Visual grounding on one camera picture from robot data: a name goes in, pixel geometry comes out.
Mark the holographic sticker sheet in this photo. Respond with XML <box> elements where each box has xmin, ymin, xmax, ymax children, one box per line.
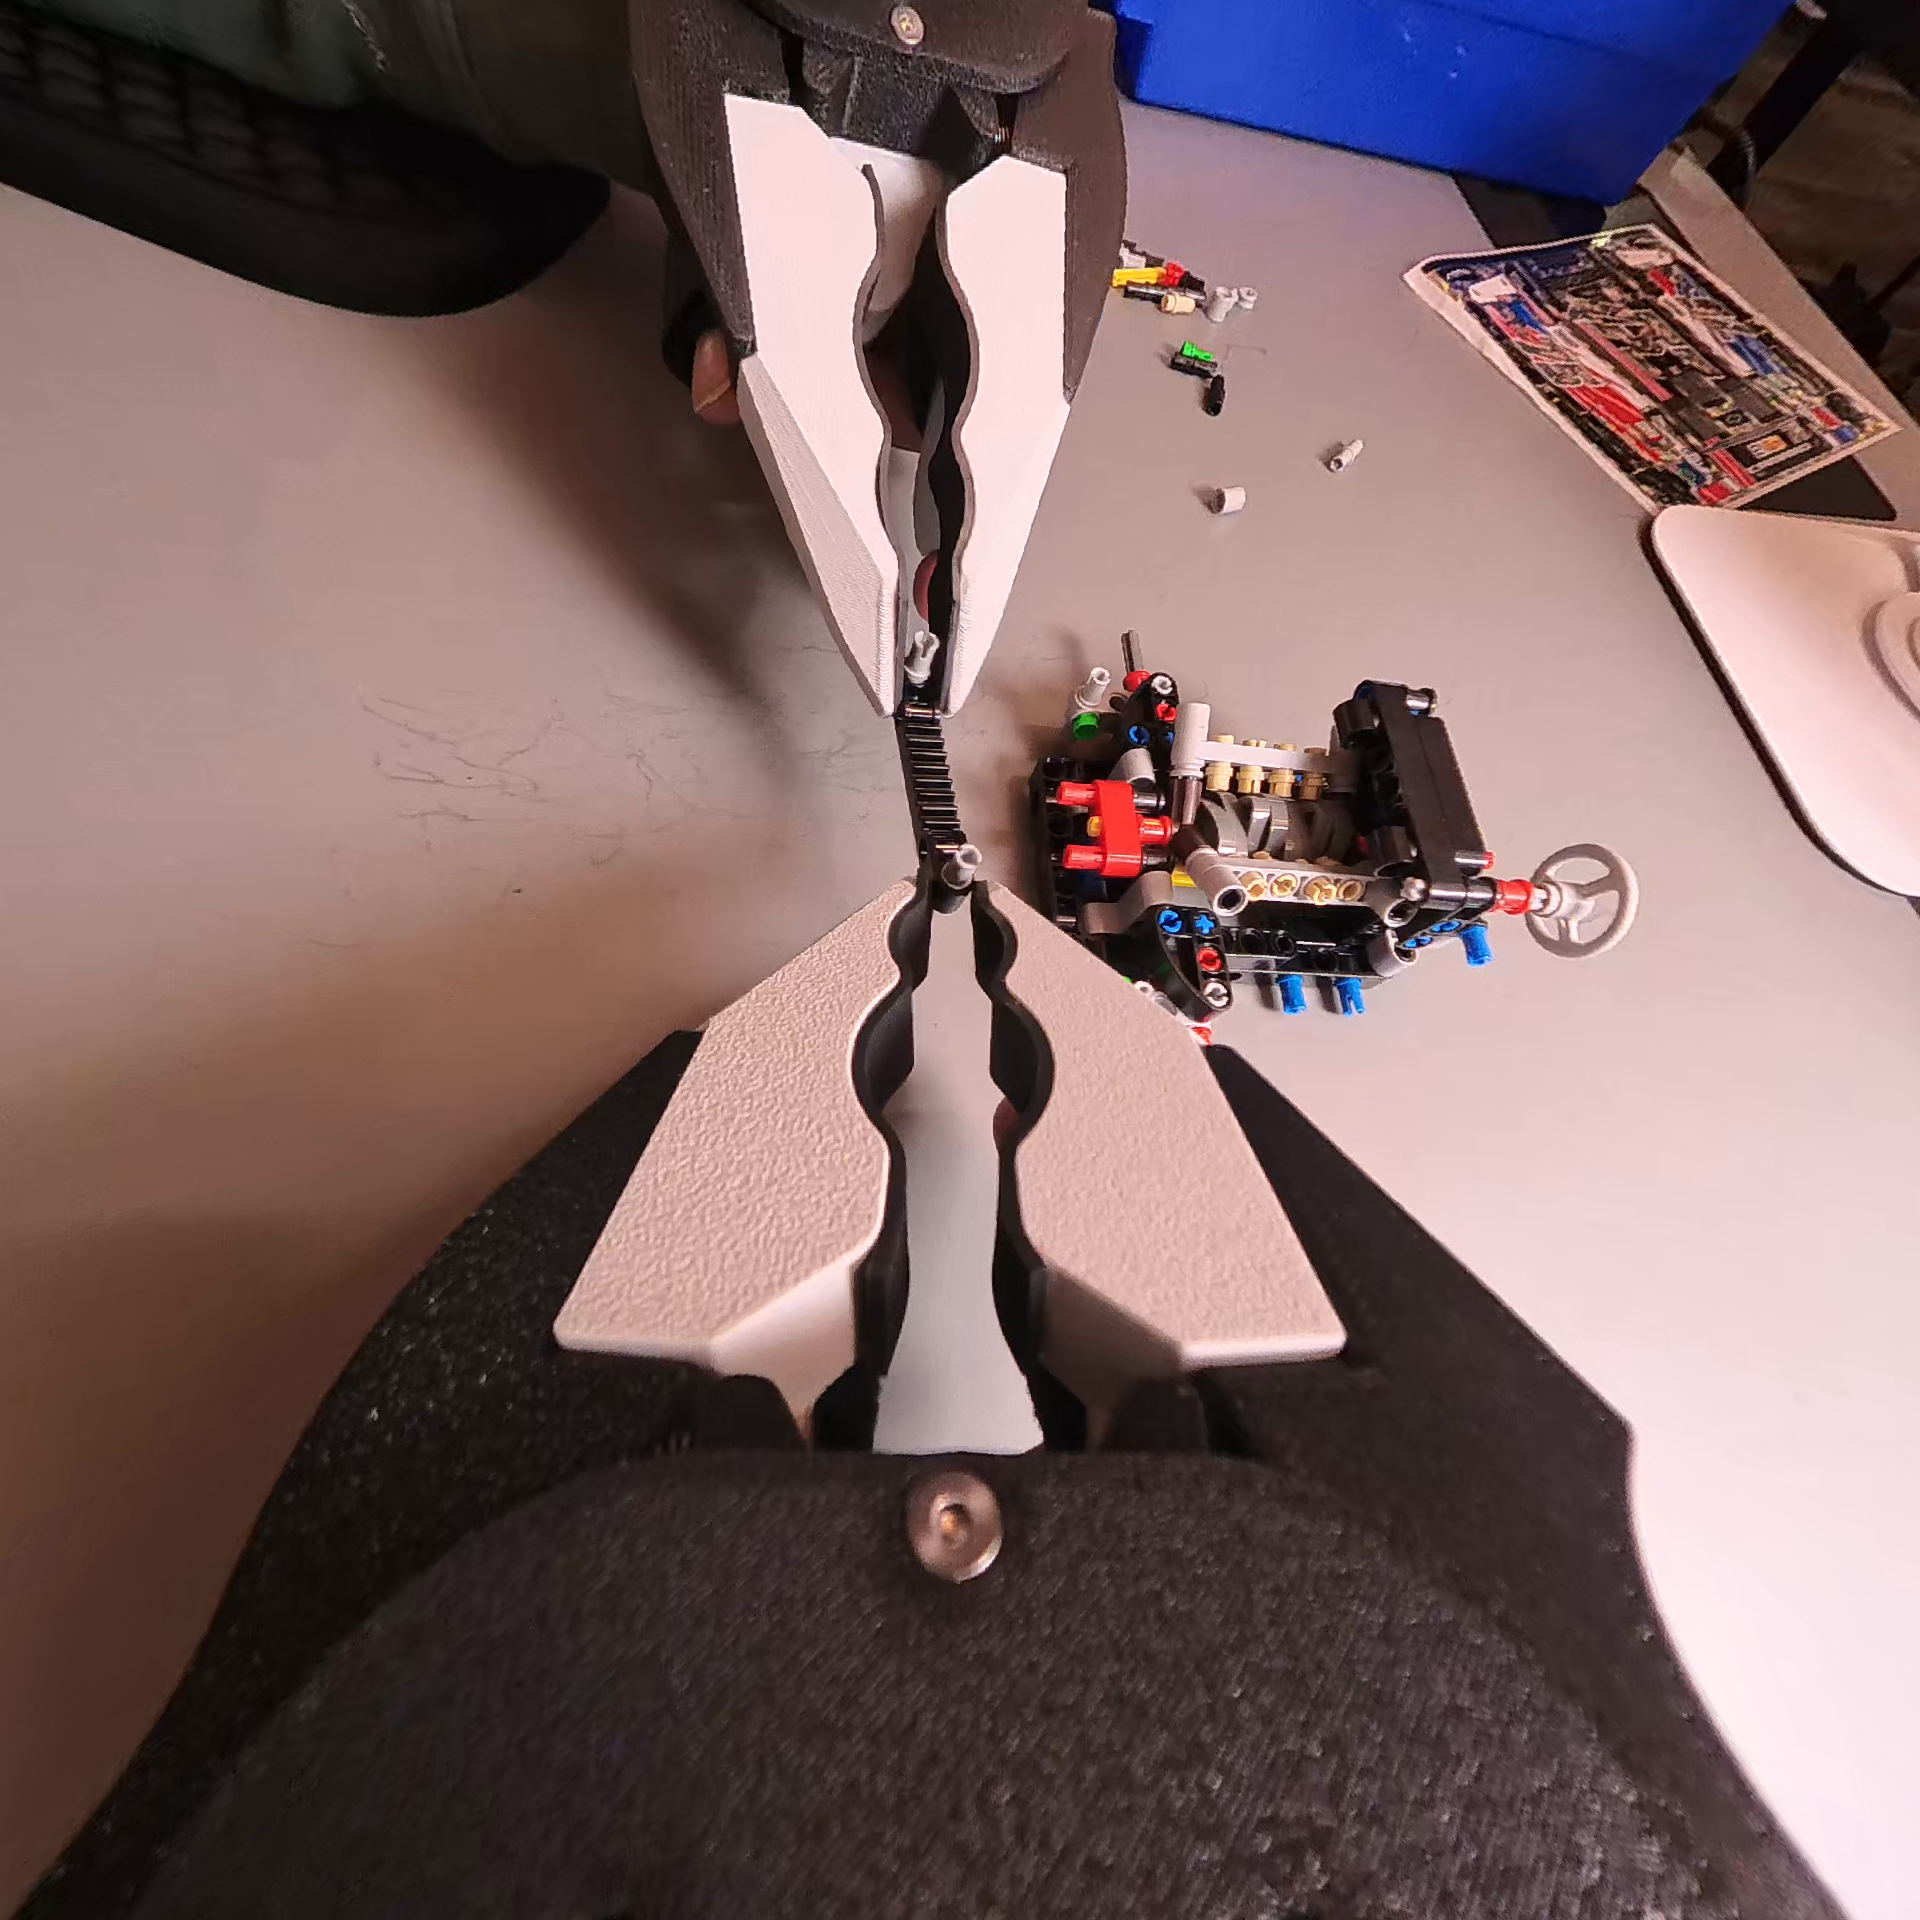
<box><xmin>1406</xmin><ymin>224</ymin><xmax>1905</xmax><ymax>512</ymax></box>

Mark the pile of small lego pieces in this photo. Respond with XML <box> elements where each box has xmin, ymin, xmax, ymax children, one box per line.
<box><xmin>1112</xmin><ymin>240</ymin><xmax>1263</xmax><ymax>417</ymax></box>

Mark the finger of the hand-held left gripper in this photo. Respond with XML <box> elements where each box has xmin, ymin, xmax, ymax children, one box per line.
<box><xmin>929</xmin><ymin>152</ymin><xmax>1078</xmax><ymax>712</ymax></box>
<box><xmin>723</xmin><ymin>89</ymin><xmax>905</xmax><ymax>718</ymax></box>

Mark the person's left forearm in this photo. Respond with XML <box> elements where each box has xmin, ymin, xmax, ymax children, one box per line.
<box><xmin>0</xmin><ymin>16</ymin><xmax>609</xmax><ymax>318</ymax></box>

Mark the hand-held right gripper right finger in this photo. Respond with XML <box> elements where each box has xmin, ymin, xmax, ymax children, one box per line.
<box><xmin>968</xmin><ymin>883</ymin><xmax>1346</xmax><ymax>1449</ymax></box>

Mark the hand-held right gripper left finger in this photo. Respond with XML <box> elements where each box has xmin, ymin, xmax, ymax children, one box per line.
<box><xmin>552</xmin><ymin>877</ymin><xmax>944</xmax><ymax>1449</ymax></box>

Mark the blue plastic bin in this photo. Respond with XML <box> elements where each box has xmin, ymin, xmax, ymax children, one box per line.
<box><xmin>1112</xmin><ymin>0</ymin><xmax>1795</xmax><ymax>204</ymax></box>

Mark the black lego beam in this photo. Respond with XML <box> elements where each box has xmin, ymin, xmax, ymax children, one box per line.
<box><xmin>896</xmin><ymin>704</ymin><xmax>977</xmax><ymax>917</ymax></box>

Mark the lego car chassis assembly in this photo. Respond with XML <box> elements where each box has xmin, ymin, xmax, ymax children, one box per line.
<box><xmin>1027</xmin><ymin>631</ymin><xmax>1641</xmax><ymax>1045</ymax></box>

